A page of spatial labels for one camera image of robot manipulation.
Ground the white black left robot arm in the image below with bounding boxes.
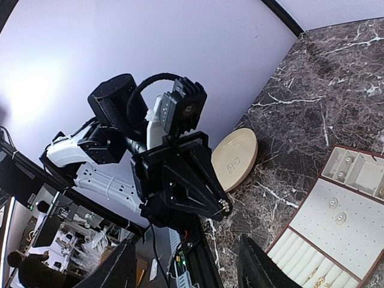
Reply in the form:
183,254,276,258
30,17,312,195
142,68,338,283
40,73,233,227

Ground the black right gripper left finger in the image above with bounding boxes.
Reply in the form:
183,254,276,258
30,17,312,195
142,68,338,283
75,239,137,288

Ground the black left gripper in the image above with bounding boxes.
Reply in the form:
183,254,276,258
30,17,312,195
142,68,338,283
86,73,230,221

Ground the black left corner post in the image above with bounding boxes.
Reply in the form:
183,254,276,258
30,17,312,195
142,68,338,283
261,0,304,38

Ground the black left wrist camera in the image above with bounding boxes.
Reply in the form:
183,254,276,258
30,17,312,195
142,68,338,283
160,77,207,137

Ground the beige round plate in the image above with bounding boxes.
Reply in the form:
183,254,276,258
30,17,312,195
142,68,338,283
211,128,258,192

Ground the brown jewelry tray insert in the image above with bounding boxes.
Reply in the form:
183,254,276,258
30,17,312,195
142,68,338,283
266,145,383,287

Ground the pearl earring on tray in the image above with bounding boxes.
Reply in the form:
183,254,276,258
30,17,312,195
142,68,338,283
327,197,338,209
335,212,347,224

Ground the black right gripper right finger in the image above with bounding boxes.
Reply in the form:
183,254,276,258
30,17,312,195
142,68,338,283
236,235,300,288

